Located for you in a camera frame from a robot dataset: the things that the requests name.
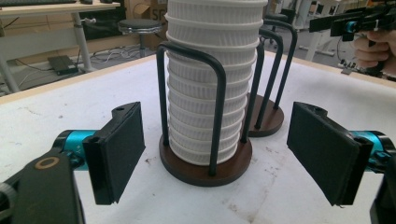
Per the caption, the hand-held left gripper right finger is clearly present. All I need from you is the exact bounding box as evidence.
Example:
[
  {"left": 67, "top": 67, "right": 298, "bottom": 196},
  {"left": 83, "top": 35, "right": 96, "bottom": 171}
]
[{"left": 287, "top": 101, "right": 396, "bottom": 207}]

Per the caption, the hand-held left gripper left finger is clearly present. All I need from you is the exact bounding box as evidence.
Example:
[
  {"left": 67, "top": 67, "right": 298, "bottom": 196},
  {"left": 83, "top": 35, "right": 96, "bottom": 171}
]
[{"left": 52, "top": 101, "right": 147, "bottom": 206}]

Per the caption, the black wire cup holder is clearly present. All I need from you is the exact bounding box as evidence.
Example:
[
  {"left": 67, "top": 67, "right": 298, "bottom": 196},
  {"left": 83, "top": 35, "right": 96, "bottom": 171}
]
[
  {"left": 156, "top": 40, "right": 265, "bottom": 188},
  {"left": 247, "top": 18, "right": 298, "bottom": 138}
]

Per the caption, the stack of white paper cups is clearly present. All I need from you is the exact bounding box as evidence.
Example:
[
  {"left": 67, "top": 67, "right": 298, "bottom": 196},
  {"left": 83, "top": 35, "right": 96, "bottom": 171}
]
[{"left": 164, "top": 0, "right": 269, "bottom": 166}]

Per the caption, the black office chair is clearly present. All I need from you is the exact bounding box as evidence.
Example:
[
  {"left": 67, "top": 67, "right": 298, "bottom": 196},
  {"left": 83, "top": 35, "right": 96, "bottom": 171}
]
[{"left": 262, "top": 7, "right": 297, "bottom": 41}]

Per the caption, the white foam mat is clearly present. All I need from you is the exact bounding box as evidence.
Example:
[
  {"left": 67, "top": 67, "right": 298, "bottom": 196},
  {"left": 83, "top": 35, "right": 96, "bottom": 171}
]
[{"left": 0, "top": 54, "right": 396, "bottom": 224}]

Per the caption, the black box on floor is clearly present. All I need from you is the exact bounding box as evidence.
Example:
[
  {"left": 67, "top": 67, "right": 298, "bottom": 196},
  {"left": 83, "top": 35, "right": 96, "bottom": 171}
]
[{"left": 47, "top": 55, "right": 79, "bottom": 77}]

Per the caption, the white-legged wooden desk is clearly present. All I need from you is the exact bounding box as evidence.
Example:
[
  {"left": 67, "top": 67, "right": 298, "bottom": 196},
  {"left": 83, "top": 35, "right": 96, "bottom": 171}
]
[{"left": 0, "top": 0, "right": 121, "bottom": 94}]

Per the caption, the black round stool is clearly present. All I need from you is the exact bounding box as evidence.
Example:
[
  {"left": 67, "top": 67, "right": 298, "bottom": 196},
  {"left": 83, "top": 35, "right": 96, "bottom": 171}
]
[{"left": 117, "top": 18, "right": 163, "bottom": 59}]

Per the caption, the black keyboard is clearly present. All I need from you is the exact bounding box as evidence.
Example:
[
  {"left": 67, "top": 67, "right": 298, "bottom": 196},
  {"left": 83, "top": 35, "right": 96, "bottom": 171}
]
[{"left": 0, "top": 0, "right": 78, "bottom": 7}]

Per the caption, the white desk frame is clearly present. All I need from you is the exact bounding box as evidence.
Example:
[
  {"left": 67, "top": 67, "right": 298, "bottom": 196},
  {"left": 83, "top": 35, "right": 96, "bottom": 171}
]
[{"left": 295, "top": 0, "right": 344, "bottom": 63}]

